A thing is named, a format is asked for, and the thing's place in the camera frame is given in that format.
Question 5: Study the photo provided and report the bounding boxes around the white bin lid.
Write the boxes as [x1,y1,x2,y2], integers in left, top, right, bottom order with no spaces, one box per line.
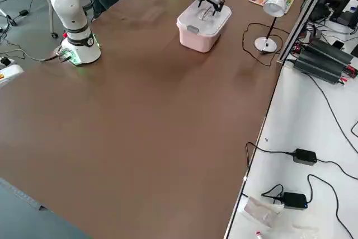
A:
[176,0,233,38]

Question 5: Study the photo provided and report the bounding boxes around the pink plastic bin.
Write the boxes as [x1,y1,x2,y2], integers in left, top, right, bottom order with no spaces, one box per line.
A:
[178,25,232,54]

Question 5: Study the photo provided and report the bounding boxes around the white desk lamp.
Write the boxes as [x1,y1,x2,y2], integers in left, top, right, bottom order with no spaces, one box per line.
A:
[253,0,290,53]

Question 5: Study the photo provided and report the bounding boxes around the black electronic box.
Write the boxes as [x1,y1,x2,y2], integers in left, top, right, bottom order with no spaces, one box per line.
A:
[309,0,345,22]

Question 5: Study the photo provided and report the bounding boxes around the dark grey finned power supply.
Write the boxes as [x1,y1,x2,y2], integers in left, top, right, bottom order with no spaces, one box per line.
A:
[293,51,349,85]
[304,38,356,68]

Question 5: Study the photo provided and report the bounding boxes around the green circuit board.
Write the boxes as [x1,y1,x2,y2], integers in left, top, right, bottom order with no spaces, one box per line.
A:
[54,47,77,64]

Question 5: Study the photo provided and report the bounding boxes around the black power adapter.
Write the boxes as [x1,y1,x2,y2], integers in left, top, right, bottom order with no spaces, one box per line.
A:
[281,191,308,211]
[293,148,318,167]

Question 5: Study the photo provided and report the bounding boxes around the white caster leg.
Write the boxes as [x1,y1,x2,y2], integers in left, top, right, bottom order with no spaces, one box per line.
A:
[0,7,18,27]

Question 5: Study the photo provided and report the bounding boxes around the white power strip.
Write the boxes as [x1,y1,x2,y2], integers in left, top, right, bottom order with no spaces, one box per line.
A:
[0,56,15,68]

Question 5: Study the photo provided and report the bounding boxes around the white controller box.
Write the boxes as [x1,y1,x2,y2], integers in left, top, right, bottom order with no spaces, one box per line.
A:
[0,63,25,89]

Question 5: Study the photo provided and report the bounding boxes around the silver plastic bag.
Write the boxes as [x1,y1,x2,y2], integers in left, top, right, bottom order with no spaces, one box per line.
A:
[243,196,281,228]

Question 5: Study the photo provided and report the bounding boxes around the clear plastic bag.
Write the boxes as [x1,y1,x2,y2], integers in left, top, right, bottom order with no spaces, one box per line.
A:
[279,218,334,239]

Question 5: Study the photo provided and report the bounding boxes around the black lamp cable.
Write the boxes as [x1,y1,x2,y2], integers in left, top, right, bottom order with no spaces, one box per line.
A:
[241,22,284,68]

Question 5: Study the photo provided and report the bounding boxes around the aluminium frame post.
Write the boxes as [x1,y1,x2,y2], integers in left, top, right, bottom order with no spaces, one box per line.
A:
[276,0,338,68]

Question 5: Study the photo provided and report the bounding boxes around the black adapter cable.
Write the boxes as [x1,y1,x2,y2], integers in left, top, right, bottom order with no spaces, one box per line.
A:
[261,174,355,239]
[244,142,358,181]

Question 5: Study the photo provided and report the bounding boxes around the black power supply cable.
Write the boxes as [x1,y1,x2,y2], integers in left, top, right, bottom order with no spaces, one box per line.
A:
[300,70,358,155]

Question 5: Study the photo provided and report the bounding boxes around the black arm base cable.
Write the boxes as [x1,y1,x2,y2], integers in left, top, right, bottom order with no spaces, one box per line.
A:
[0,49,64,63]

